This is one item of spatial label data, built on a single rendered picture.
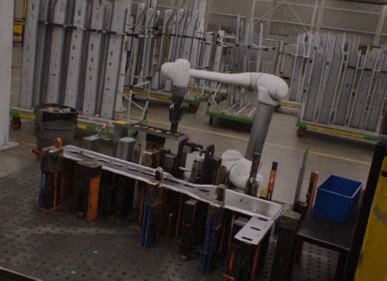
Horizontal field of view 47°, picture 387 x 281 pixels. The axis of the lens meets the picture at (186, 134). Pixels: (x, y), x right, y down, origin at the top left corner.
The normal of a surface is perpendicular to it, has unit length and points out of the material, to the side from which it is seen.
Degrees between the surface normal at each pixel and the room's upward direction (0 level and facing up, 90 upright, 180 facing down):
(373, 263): 90
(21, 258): 0
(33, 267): 0
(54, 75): 86
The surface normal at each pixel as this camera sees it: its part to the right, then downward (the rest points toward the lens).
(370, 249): -0.43, 0.16
